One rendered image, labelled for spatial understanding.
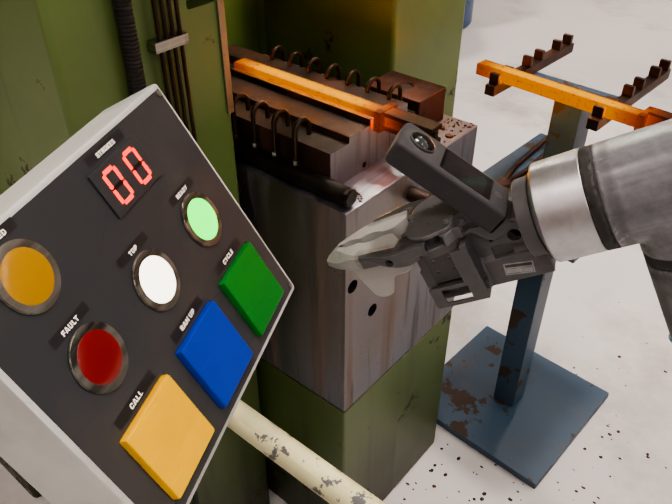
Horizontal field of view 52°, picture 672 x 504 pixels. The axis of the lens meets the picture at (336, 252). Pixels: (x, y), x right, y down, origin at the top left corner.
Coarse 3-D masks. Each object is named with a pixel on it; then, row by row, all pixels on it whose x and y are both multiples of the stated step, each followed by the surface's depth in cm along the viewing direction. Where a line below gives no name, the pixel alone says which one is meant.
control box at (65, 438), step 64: (128, 128) 64; (64, 192) 56; (128, 192) 62; (192, 192) 70; (0, 256) 49; (64, 256) 54; (128, 256) 60; (192, 256) 67; (0, 320) 48; (64, 320) 53; (128, 320) 58; (192, 320) 65; (0, 384) 48; (64, 384) 51; (128, 384) 56; (192, 384) 63; (0, 448) 53; (64, 448) 50
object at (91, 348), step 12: (84, 336) 54; (96, 336) 55; (108, 336) 56; (84, 348) 53; (96, 348) 54; (108, 348) 55; (120, 348) 56; (84, 360) 53; (96, 360) 54; (108, 360) 55; (120, 360) 56; (84, 372) 53; (96, 372) 54; (108, 372) 55
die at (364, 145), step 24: (240, 48) 134; (240, 72) 123; (288, 72) 125; (312, 72) 125; (264, 96) 117; (288, 96) 117; (312, 96) 115; (360, 96) 116; (384, 96) 116; (240, 120) 113; (264, 120) 112; (312, 120) 110; (336, 120) 110; (360, 120) 109; (264, 144) 112; (288, 144) 108; (312, 144) 105; (336, 144) 105; (360, 144) 108; (384, 144) 114; (312, 168) 107; (336, 168) 106; (360, 168) 111
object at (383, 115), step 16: (240, 64) 124; (256, 64) 123; (272, 80) 120; (288, 80) 118; (304, 80) 118; (320, 96) 114; (336, 96) 113; (352, 96) 113; (368, 112) 109; (384, 112) 107; (400, 112) 107; (384, 128) 108; (400, 128) 107; (432, 128) 103
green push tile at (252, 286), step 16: (240, 256) 73; (256, 256) 75; (240, 272) 72; (256, 272) 74; (224, 288) 70; (240, 288) 71; (256, 288) 74; (272, 288) 76; (240, 304) 71; (256, 304) 73; (272, 304) 75; (256, 320) 72; (256, 336) 73
